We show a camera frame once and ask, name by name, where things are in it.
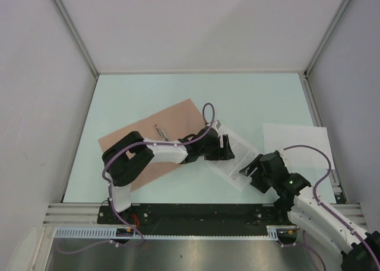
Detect printed text paper sheet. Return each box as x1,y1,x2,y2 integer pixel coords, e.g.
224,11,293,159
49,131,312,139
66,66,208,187
208,123,259,192

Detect metal folder clip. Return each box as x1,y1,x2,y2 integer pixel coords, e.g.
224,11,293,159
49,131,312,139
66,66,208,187
155,124,169,141

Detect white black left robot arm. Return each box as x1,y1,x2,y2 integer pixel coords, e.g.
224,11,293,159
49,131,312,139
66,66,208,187
102,123,235,224

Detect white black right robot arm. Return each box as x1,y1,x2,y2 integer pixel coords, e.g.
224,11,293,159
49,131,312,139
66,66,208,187
240,151,379,270

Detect blank white paper sheet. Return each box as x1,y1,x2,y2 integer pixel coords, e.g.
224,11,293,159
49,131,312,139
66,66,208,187
262,123,329,168

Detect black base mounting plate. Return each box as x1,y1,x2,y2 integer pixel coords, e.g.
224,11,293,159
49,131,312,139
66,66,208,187
97,203,292,226

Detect slotted grey cable duct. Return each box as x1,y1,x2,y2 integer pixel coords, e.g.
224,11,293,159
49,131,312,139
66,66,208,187
55,227,278,241

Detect aluminium right side rail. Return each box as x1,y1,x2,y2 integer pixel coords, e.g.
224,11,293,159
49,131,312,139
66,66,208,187
299,73,347,204

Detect aluminium front frame rail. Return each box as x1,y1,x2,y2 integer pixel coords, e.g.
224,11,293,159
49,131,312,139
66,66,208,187
43,203,367,229

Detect aluminium right corner post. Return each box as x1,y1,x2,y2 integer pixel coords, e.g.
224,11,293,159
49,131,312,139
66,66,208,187
303,0,353,78

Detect aluminium corner post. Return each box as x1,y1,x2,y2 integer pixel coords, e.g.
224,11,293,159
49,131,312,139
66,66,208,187
51,0,99,79
303,0,353,78

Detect aluminium left corner post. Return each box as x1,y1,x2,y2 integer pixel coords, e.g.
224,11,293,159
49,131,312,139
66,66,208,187
51,0,99,79

